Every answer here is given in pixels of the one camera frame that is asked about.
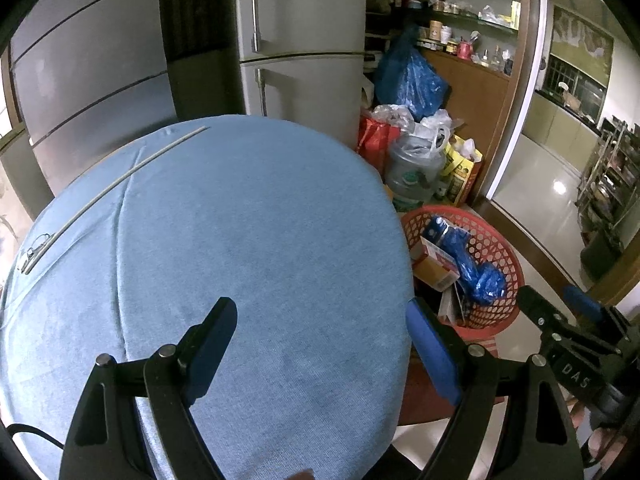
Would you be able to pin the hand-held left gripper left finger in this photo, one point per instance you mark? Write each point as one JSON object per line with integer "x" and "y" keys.
{"x": 210, "y": 350}

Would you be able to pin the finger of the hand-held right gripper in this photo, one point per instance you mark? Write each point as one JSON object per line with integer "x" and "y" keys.
{"x": 537, "y": 310}
{"x": 582, "y": 300}

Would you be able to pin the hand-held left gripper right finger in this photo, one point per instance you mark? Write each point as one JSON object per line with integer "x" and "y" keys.
{"x": 435, "y": 355}

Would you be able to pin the white box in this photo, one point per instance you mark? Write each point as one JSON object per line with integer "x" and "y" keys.
{"x": 456, "y": 302}

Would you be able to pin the red plastic basket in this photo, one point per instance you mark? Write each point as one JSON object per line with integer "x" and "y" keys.
{"x": 495, "y": 255}

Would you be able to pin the small blue plastic bag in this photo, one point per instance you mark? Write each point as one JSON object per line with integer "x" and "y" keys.
{"x": 475, "y": 275}

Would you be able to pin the small red box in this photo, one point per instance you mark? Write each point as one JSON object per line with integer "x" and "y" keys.
{"x": 435, "y": 270}

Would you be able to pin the person's right hand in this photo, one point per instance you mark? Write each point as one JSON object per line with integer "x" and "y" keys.
{"x": 595, "y": 442}

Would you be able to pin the red striped stool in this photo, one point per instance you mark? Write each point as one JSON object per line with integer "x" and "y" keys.
{"x": 425, "y": 395}

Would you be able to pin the blue tablecloth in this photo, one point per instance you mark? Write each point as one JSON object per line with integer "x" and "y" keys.
{"x": 250, "y": 235}

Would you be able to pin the metal kitchen rack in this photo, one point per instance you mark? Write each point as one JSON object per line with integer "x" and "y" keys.
{"x": 610, "y": 175}

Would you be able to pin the yellow paper bag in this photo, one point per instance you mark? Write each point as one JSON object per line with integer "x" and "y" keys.
{"x": 460, "y": 175}

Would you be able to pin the kitchen counter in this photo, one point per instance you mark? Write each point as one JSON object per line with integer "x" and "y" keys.
{"x": 555, "y": 115}

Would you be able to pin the long grey rod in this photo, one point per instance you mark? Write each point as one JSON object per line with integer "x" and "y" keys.
{"x": 135, "y": 167}

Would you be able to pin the eyeglasses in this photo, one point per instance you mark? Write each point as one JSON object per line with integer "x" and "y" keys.
{"x": 35, "y": 250}

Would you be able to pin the red gift bag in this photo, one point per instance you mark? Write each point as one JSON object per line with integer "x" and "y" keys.
{"x": 375, "y": 140}

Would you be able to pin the wooden cabinet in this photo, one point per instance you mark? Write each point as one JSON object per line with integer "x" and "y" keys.
{"x": 475, "y": 95}

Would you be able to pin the large blue plastic bag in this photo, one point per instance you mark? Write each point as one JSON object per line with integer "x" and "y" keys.
{"x": 410, "y": 80}

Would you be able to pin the red jar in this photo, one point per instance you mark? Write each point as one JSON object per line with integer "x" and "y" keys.
{"x": 465, "y": 51}

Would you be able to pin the shelf jars and bottles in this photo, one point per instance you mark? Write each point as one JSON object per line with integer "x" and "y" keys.
{"x": 440, "y": 30}

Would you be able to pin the grey drawer refrigerator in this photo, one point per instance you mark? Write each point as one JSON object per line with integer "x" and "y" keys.
{"x": 90, "y": 60}

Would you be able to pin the wooden door frame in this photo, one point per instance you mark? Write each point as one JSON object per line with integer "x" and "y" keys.
{"x": 527, "y": 85}

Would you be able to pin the framed wall picture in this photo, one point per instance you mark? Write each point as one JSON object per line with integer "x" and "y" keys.
{"x": 582, "y": 40}

